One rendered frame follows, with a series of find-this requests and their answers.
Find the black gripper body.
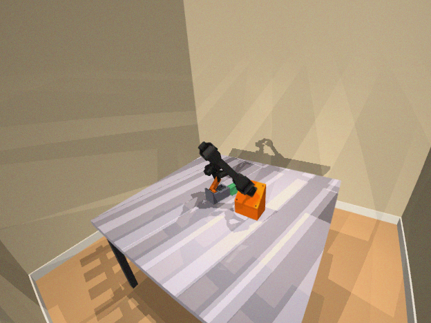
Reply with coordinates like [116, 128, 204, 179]
[210, 163, 228, 178]

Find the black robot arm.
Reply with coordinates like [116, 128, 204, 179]
[198, 141, 258, 197]

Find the orange l-shaped part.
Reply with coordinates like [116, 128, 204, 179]
[209, 177, 221, 193]

